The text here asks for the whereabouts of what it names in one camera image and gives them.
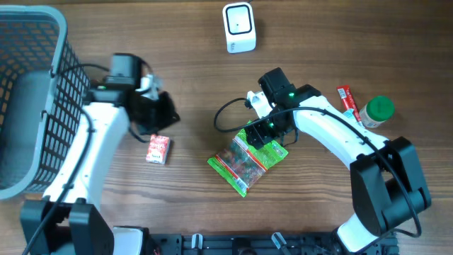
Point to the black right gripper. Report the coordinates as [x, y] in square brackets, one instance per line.
[261, 136]

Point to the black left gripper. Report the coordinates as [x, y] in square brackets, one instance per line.
[168, 115]

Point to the red white small box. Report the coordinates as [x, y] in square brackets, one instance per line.
[158, 149]

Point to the green candy bag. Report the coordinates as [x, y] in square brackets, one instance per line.
[241, 165]

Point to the red snack bar wrapper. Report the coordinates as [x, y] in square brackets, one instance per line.
[349, 102]

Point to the green lid jar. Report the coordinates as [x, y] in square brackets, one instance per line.
[377, 111]

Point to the grey plastic shopping basket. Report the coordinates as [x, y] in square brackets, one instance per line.
[41, 97]

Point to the teal white tissue pack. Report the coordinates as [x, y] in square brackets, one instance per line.
[349, 113]

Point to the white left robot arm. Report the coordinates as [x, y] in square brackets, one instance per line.
[67, 219]

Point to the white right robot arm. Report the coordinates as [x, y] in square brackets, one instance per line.
[387, 182]

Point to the white barcode scanner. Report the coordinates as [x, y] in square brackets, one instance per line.
[239, 27]

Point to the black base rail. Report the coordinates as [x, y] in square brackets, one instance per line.
[312, 243]

